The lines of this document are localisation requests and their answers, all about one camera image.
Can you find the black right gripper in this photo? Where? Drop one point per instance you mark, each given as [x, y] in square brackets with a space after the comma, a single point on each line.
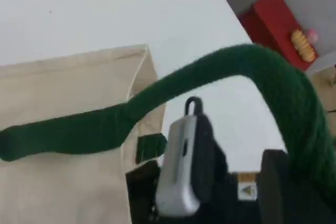
[244, 211]

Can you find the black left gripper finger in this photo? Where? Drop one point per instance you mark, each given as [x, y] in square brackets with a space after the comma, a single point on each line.
[274, 190]

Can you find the yellow corn cob toy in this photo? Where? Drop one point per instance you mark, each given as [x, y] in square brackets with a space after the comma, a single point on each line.
[303, 45]

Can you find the red box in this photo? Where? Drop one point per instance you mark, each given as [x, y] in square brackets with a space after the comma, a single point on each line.
[267, 19]

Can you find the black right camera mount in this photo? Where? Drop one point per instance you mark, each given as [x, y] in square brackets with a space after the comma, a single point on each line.
[210, 161]

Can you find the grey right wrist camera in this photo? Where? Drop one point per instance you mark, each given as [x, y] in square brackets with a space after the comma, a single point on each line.
[178, 169]

